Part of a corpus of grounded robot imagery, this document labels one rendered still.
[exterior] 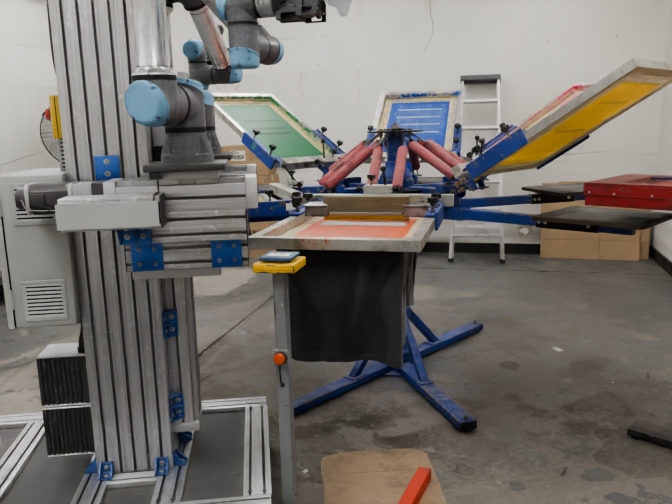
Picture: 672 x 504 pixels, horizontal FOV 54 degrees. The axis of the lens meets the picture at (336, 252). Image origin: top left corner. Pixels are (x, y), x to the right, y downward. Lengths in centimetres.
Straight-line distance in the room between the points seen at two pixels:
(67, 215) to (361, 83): 531
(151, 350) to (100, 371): 18
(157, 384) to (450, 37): 522
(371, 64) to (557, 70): 179
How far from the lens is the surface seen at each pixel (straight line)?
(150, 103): 180
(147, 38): 184
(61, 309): 221
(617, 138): 687
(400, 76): 685
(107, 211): 184
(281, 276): 201
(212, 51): 262
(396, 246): 210
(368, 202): 270
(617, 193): 273
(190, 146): 192
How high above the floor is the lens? 136
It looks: 11 degrees down
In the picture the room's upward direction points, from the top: 1 degrees counter-clockwise
